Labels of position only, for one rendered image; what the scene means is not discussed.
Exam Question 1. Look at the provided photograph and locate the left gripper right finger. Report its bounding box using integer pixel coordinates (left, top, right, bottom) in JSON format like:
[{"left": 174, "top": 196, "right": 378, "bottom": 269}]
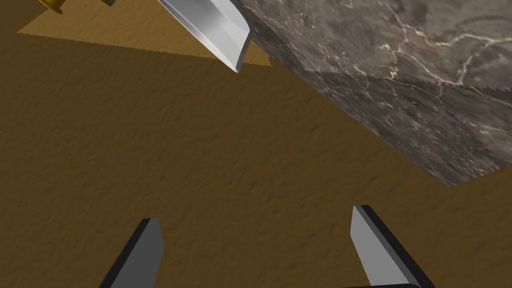
[{"left": 349, "top": 204, "right": 437, "bottom": 288}]

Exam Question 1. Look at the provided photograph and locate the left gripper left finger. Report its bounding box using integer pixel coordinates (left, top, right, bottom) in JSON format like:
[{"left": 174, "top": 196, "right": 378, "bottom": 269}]
[{"left": 98, "top": 217, "right": 165, "bottom": 288}]

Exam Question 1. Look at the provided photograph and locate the yellow round piece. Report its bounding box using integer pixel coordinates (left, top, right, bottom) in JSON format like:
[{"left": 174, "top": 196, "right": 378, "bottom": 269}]
[{"left": 37, "top": 0, "right": 66, "bottom": 15}]

